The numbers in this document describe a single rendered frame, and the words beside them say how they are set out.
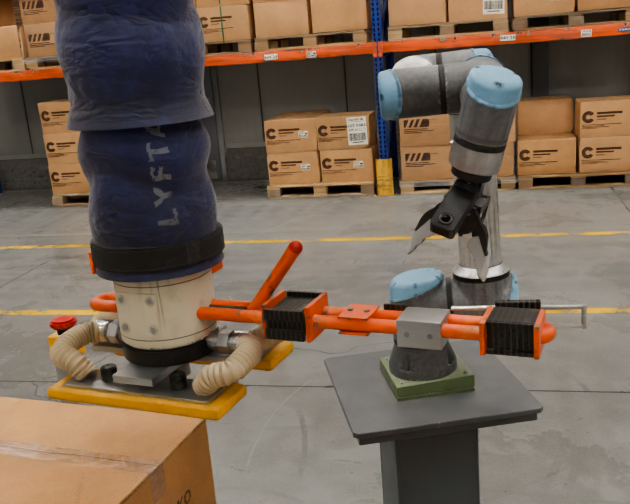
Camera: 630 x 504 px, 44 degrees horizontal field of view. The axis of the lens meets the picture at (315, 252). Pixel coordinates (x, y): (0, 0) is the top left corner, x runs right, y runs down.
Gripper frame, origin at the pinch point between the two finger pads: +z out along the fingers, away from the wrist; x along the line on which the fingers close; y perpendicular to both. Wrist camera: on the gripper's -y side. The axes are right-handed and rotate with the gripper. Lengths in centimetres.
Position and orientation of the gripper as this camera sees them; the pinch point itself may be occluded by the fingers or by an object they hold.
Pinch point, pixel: (443, 270)
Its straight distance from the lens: 146.4
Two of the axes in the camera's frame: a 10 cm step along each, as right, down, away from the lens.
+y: 4.6, -3.7, 8.0
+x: -8.7, -3.4, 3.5
